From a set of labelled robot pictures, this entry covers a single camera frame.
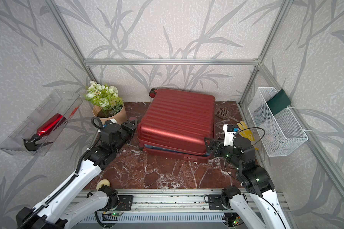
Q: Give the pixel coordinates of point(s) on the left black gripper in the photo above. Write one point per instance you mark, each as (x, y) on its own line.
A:
(129, 128)

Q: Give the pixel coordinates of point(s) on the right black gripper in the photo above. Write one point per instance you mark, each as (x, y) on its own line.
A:
(220, 145)

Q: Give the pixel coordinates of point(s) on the red hard-shell suitcase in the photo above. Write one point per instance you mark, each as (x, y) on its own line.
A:
(176, 124)

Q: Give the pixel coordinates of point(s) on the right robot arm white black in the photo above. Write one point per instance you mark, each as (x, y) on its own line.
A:
(255, 180)

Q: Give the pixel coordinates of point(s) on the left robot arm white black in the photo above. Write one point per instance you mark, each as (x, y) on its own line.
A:
(53, 212)

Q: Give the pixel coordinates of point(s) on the yellow rubber glove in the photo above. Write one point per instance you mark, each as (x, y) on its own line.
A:
(245, 132)

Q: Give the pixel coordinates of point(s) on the potted white flower plant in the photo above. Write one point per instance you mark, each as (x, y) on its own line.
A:
(107, 105)

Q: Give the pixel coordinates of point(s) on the brown slotted spatula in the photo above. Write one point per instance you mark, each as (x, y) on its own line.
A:
(224, 114)

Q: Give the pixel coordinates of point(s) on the cream tape roll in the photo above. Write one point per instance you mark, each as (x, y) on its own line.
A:
(102, 183)

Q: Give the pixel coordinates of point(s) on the dark green card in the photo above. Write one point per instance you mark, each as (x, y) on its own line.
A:
(278, 102)

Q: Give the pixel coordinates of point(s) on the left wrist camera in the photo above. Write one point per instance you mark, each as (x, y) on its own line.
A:
(110, 121)

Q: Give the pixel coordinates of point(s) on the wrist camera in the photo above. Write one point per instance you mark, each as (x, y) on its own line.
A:
(110, 121)
(230, 131)

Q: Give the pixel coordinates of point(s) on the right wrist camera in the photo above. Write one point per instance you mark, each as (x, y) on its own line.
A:
(230, 131)

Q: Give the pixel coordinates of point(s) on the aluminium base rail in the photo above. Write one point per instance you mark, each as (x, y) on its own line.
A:
(169, 200)

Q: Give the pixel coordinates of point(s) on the white wire mesh basket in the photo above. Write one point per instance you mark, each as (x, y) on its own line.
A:
(283, 132)

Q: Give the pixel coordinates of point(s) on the red bottle with black handle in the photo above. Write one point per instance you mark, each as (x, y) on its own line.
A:
(43, 131)

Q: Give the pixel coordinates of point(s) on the clear plastic wall tray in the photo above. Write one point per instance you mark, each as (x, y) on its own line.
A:
(64, 103)

